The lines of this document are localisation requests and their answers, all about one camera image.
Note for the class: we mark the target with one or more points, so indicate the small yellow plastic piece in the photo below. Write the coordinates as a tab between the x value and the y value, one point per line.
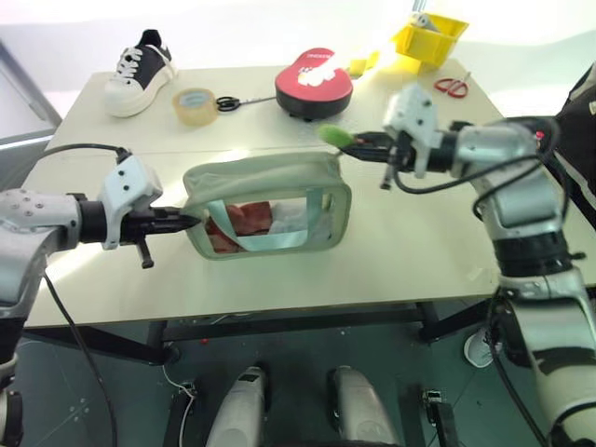
363	65

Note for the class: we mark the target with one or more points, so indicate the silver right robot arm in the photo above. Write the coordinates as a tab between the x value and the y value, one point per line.
517	200

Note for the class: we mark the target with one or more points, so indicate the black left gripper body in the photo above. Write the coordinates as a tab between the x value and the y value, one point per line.
139	222

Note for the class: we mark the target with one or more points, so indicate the black table frame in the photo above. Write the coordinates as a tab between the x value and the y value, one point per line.
288	326

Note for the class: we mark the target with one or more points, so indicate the white packet in pouch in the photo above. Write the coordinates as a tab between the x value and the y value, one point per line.
291	216

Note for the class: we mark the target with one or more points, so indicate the silver right robot leg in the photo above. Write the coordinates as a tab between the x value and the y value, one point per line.
361	410

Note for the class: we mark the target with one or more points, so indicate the green clear-sided zip pouch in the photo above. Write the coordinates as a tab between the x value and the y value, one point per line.
261	177

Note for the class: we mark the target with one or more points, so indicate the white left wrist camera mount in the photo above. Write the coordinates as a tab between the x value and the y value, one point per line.
128	181

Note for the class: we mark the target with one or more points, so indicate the black stand foot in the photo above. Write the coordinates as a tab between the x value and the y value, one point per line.
440	414
179	419

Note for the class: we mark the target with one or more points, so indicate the red and black round pad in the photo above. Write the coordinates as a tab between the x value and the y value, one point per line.
312	88

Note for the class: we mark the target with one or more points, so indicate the clear packing tape roll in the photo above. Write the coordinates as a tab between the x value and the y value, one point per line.
194	107

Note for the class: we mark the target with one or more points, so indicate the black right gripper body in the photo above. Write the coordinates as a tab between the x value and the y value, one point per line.
401	149

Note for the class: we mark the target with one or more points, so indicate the silver robot leg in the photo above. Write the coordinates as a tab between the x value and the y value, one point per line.
239	410
361	410

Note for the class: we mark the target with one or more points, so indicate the silver left robot leg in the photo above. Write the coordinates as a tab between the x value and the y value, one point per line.
239	410

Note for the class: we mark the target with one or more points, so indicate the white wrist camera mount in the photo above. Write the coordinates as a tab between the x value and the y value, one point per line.
412	116
128	181

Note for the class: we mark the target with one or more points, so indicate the black and white sneaker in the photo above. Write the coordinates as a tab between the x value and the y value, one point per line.
139	74

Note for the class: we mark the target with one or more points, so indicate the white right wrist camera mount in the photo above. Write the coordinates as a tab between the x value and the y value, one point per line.
412	116

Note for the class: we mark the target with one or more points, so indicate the person in black clothing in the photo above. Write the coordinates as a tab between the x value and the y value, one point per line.
575	121

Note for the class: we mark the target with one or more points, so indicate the yellow plastic bin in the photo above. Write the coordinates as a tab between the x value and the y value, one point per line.
426	44

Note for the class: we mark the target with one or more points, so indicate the grey item in bin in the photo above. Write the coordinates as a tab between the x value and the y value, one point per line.
426	22

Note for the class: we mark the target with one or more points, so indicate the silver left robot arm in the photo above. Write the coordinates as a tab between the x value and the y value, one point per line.
28	219

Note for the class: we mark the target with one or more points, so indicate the red cloth in pouch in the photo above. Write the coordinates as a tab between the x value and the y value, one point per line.
242	215

